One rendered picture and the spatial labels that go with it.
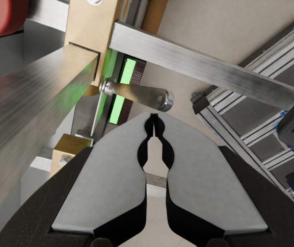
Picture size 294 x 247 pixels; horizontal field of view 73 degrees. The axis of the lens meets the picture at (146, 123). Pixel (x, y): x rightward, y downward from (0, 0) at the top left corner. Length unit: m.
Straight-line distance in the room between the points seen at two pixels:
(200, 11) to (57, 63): 1.00
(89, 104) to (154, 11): 0.66
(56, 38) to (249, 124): 0.98
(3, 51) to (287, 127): 0.51
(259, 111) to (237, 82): 0.88
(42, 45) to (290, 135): 0.52
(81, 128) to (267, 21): 1.05
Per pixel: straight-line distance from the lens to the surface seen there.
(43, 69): 0.18
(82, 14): 0.26
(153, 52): 0.26
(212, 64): 0.28
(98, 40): 0.26
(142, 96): 0.15
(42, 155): 0.40
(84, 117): 0.50
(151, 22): 1.04
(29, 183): 0.86
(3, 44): 0.52
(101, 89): 0.29
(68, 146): 0.37
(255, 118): 1.18
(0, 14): 0.25
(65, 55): 0.22
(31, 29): 0.57
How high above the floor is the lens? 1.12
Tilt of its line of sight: 59 degrees down
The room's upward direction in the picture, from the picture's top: 178 degrees counter-clockwise
